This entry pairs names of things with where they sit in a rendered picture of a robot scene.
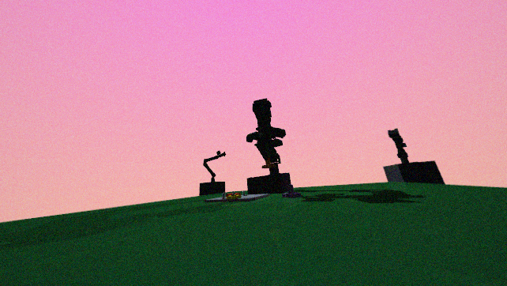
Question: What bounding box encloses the purple gear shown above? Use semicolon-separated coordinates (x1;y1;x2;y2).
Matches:
282;185;301;198

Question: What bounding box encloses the orange gear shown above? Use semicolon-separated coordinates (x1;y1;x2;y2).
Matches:
262;157;276;168

